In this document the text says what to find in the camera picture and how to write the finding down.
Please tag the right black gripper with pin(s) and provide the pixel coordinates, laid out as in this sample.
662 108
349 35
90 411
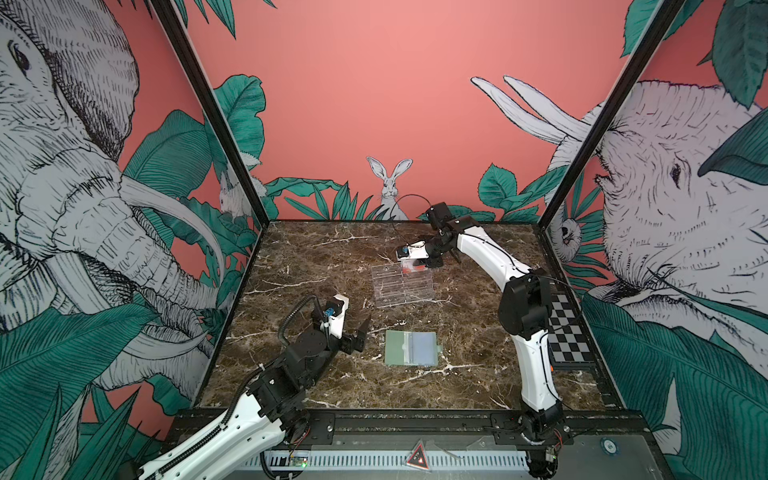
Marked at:
430 262

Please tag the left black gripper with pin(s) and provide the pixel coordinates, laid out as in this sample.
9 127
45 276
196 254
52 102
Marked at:
349 346

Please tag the clear plastic organizer box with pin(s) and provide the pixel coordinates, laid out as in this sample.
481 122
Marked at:
392 288

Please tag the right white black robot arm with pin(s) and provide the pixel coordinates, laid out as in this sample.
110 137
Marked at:
524 310

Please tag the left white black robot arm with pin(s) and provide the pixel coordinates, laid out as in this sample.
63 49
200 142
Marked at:
268 410

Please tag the red warning triangle sticker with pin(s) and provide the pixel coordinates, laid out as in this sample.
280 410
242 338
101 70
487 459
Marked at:
417 458

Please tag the black white checkerboard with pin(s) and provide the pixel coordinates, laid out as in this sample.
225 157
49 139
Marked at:
569 339

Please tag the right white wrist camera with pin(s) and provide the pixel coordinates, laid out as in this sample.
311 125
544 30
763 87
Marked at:
412 252

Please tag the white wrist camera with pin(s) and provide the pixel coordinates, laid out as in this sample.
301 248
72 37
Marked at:
333 316
412 252

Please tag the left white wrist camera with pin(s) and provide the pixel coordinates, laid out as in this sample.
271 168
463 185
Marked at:
333 316

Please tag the white slotted cable duct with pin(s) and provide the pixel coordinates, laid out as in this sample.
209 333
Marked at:
358 460

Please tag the black mounting rail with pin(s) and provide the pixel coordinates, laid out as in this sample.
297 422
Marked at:
327 425

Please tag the right black frame post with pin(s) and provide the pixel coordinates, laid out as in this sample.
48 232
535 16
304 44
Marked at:
656 28

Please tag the black frame post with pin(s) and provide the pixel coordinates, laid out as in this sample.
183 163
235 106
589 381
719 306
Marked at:
171 23
656 28

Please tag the left black frame post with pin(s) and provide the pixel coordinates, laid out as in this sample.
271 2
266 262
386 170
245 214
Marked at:
171 23

